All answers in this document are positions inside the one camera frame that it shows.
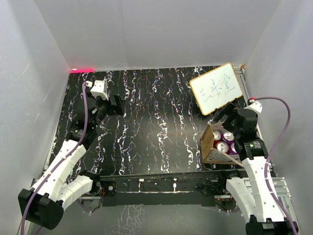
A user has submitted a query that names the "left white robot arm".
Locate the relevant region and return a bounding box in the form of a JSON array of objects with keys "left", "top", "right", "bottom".
[{"left": 18, "top": 92, "right": 125, "bottom": 234}]

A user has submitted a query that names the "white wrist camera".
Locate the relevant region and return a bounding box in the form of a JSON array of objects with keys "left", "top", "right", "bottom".
[
  {"left": 90, "top": 80, "right": 109, "bottom": 100},
  {"left": 245, "top": 98, "right": 263, "bottom": 114}
]

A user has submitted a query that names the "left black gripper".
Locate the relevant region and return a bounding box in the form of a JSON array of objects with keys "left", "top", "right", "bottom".
[{"left": 88, "top": 90, "right": 126, "bottom": 128}]

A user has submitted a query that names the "small whiteboard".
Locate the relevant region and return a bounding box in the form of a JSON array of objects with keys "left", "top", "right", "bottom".
[{"left": 189, "top": 63, "right": 243, "bottom": 116}]

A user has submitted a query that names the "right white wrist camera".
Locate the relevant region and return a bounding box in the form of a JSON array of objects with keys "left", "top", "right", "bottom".
[{"left": 245, "top": 98, "right": 263, "bottom": 114}]

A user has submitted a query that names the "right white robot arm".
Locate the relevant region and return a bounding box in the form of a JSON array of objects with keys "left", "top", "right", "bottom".
[{"left": 213, "top": 101, "right": 299, "bottom": 235}]

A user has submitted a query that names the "red cola can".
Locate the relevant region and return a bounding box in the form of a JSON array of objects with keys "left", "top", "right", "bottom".
[{"left": 212, "top": 130, "right": 222, "bottom": 142}]

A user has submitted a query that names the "red light strip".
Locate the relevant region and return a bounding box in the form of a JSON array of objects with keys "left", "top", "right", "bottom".
[{"left": 70, "top": 69, "right": 94, "bottom": 73}]

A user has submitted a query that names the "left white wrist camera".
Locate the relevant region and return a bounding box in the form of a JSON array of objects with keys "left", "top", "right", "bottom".
[{"left": 90, "top": 80, "right": 109, "bottom": 100}]

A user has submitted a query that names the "purple fanta can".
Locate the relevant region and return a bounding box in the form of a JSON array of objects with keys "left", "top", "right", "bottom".
[
  {"left": 229, "top": 142, "right": 238, "bottom": 155},
  {"left": 216, "top": 141, "right": 229, "bottom": 154},
  {"left": 222, "top": 131, "right": 234, "bottom": 143}
]

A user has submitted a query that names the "black base bar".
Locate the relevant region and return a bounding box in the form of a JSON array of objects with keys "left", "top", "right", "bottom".
[{"left": 99, "top": 171, "right": 232, "bottom": 207}]

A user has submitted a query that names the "burlap canvas bag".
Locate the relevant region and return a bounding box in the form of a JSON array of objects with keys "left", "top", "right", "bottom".
[{"left": 200, "top": 122, "right": 243, "bottom": 166}]

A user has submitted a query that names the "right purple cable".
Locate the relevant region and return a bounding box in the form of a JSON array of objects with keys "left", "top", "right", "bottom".
[{"left": 253, "top": 96, "right": 299, "bottom": 235}]

